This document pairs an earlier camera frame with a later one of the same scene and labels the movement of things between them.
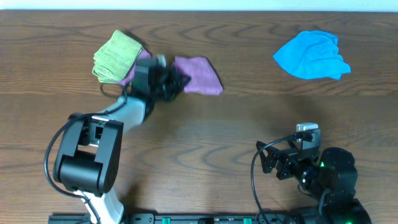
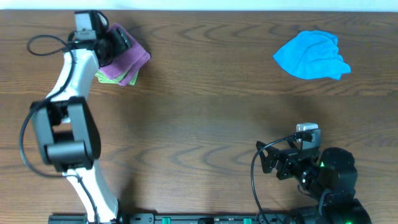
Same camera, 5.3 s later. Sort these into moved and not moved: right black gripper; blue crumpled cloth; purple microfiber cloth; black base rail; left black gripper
Moved: left black gripper; purple microfiber cloth
Not moved: right black gripper; blue crumpled cloth; black base rail
